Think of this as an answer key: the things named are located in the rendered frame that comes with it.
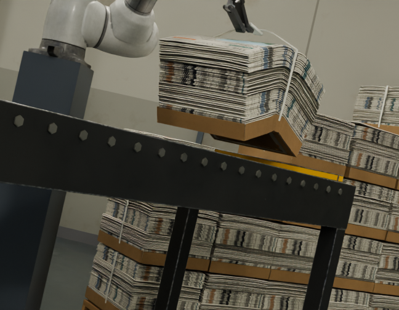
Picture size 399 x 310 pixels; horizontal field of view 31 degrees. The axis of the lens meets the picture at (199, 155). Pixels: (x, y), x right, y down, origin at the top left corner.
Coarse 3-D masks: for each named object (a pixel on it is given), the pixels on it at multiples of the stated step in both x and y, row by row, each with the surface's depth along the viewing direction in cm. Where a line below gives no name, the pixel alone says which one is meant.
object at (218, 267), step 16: (304, 224) 289; (352, 224) 302; (112, 240) 273; (128, 256) 260; (144, 256) 253; (160, 256) 256; (224, 272) 271; (240, 272) 275; (256, 272) 279; (272, 272) 283; (288, 272) 287; (352, 288) 307; (368, 288) 312; (96, 304) 274; (112, 304) 263
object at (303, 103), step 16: (304, 64) 194; (304, 80) 196; (288, 96) 192; (304, 96) 198; (320, 96) 205; (288, 112) 194; (304, 112) 200; (304, 128) 202; (240, 144) 211; (256, 144) 203; (272, 144) 198
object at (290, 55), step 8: (288, 48) 188; (288, 56) 187; (304, 56) 194; (288, 64) 188; (296, 64) 192; (288, 72) 189; (296, 72) 192; (280, 88) 187; (280, 96) 189; (280, 104) 190
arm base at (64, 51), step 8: (48, 40) 244; (32, 48) 242; (40, 48) 244; (48, 48) 239; (56, 48) 239; (64, 48) 243; (72, 48) 244; (80, 48) 246; (56, 56) 241; (64, 56) 241; (72, 56) 242; (80, 56) 247; (88, 64) 255
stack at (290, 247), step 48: (192, 144) 258; (384, 192) 311; (144, 240) 253; (192, 240) 263; (240, 240) 273; (288, 240) 285; (96, 288) 278; (144, 288) 255; (192, 288) 266; (240, 288) 276; (288, 288) 289; (336, 288) 305
